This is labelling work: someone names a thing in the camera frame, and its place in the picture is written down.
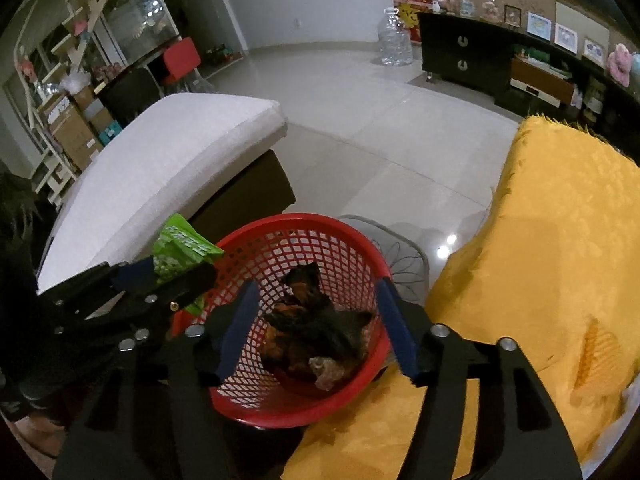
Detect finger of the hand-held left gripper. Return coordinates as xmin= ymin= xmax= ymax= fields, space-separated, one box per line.
xmin=47 ymin=262 xmax=219 ymax=356
xmin=37 ymin=257 xmax=163 ymax=311

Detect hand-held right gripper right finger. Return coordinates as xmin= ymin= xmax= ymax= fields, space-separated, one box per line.
xmin=376 ymin=276 xmax=583 ymax=480

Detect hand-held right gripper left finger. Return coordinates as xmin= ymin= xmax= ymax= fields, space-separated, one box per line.
xmin=52 ymin=279 xmax=262 ymax=480

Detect green snack packet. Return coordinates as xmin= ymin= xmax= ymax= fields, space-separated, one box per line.
xmin=151 ymin=212 xmax=226 ymax=318

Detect dark wrapper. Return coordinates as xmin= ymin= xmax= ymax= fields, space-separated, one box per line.
xmin=262 ymin=305 xmax=375 ymax=363

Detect silver wrapper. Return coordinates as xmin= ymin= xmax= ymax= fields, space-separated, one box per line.
xmin=307 ymin=355 xmax=343 ymax=391

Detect black orange snack wrapper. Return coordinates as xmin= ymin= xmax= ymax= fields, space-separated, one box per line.
xmin=277 ymin=262 xmax=333 ymax=311

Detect red plastic mesh basket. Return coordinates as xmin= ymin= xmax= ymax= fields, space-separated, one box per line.
xmin=172 ymin=212 xmax=393 ymax=430

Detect white cushioned sofa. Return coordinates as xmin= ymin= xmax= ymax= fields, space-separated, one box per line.
xmin=36 ymin=92 xmax=297 ymax=321

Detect dark fuzzy cloth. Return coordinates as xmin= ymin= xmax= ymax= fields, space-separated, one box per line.
xmin=0 ymin=172 xmax=46 ymax=246

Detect stack of cardboard boxes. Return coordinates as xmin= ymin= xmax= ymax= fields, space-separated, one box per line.
xmin=42 ymin=85 xmax=123 ymax=171

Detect black chair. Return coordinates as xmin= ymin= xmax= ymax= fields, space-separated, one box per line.
xmin=97 ymin=67 xmax=163 ymax=126

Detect yellow blanket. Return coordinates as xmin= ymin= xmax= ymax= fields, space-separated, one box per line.
xmin=282 ymin=115 xmax=640 ymax=480

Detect clear plastic bag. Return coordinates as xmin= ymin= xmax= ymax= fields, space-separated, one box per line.
xmin=65 ymin=72 xmax=93 ymax=96

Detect red chair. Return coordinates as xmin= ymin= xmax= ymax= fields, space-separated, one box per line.
xmin=161 ymin=37 xmax=203 ymax=86

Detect colourful toy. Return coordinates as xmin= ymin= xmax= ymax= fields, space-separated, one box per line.
xmin=205 ymin=45 xmax=236 ymax=66

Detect black low cabinet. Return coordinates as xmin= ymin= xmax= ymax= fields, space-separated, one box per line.
xmin=417 ymin=11 xmax=640 ymax=161

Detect clear water jug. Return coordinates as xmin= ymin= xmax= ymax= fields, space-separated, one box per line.
xmin=376 ymin=7 xmax=415 ymax=67

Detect pink plush toy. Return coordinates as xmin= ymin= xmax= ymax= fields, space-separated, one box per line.
xmin=606 ymin=43 xmax=633 ymax=86

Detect wire fan guard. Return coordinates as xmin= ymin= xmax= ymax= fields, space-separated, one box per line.
xmin=337 ymin=214 xmax=432 ymax=306

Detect blue picture frame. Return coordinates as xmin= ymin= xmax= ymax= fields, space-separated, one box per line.
xmin=526 ymin=11 xmax=552 ymax=38

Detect white picture frame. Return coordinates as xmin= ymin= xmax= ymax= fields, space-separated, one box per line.
xmin=554 ymin=22 xmax=579 ymax=50
xmin=582 ymin=37 xmax=607 ymax=66

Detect beige wall board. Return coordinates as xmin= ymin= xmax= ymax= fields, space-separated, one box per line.
xmin=555 ymin=1 xmax=612 ymax=43

